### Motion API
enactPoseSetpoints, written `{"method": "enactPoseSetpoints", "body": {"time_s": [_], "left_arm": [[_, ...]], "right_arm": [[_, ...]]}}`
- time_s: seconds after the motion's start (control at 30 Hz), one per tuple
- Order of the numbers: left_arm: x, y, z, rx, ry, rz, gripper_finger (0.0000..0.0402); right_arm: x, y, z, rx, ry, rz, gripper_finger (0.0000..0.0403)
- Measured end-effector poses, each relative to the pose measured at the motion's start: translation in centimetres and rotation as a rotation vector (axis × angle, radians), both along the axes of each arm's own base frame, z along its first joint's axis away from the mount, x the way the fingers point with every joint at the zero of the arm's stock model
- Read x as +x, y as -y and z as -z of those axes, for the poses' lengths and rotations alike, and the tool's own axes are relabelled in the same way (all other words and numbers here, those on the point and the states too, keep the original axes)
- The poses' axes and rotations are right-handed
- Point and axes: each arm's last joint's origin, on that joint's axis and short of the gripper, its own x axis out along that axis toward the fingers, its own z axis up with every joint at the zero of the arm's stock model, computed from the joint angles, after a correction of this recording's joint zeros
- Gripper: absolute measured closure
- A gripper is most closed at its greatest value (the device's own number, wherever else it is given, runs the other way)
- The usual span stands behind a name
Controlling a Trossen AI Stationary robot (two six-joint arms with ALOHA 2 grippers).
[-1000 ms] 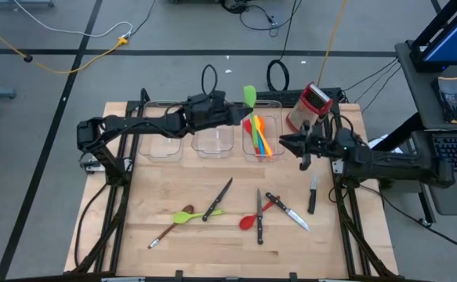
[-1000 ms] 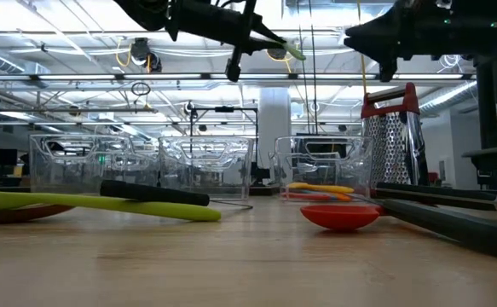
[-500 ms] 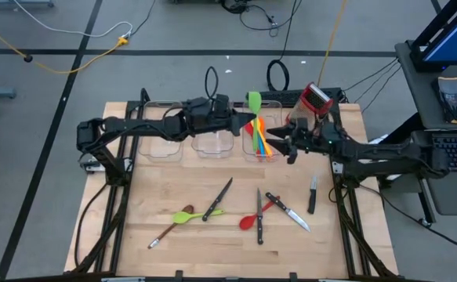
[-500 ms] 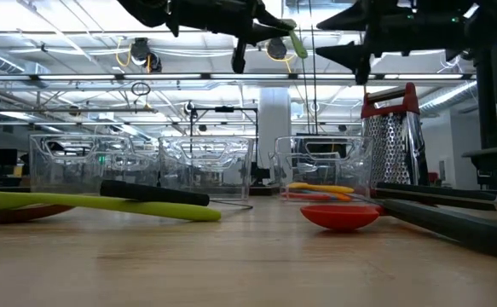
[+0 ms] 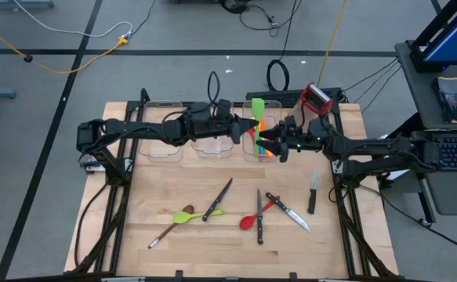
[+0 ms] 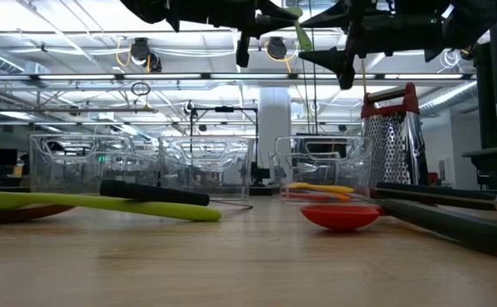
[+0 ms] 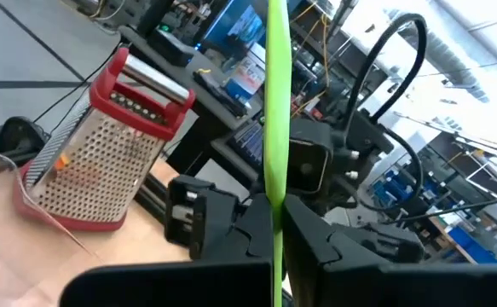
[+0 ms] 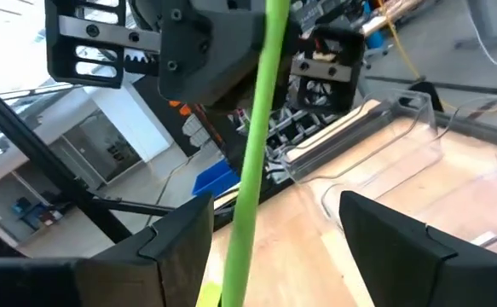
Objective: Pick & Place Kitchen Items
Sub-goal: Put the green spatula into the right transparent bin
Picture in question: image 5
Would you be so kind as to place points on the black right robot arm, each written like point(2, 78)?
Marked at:
point(389, 152)

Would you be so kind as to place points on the grey metal cart base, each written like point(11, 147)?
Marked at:
point(16, 4)

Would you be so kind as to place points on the lime green silicone spoon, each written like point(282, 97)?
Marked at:
point(183, 216)

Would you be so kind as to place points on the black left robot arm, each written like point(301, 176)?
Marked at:
point(134, 127)

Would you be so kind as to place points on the green silicone spatula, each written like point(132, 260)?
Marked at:
point(258, 107)

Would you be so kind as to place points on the black computer monitor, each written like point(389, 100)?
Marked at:
point(455, 39)

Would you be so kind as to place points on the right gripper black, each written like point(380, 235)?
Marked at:
point(306, 137)

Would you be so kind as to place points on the black aluminium table frame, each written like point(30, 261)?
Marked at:
point(122, 219)

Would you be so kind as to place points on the slim black steak knife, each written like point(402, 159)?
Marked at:
point(212, 207)

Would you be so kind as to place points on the blue silicone spatula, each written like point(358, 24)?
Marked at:
point(264, 156)

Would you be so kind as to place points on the grey side desk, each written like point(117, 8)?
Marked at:
point(420, 98)

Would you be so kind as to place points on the orange silicone spatula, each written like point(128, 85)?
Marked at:
point(262, 125)

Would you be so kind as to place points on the pair of grey work gloves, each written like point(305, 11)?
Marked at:
point(449, 98)

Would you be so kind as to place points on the red silicone spoon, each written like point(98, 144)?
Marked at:
point(247, 223)

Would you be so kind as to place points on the short black paring knife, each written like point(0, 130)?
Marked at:
point(311, 201)

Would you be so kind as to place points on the black power strip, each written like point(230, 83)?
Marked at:
point(275, 96)

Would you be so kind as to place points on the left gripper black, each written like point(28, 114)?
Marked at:
point(212, 125)

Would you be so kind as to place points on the clear plastic bin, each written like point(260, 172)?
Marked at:
point(275, 111)
point(212, 150)
point(161, 152)

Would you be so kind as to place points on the long narrow-bladed black knife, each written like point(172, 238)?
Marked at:
point(260, 231)

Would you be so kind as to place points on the brown wooden spoon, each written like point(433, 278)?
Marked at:
point(165, 233)

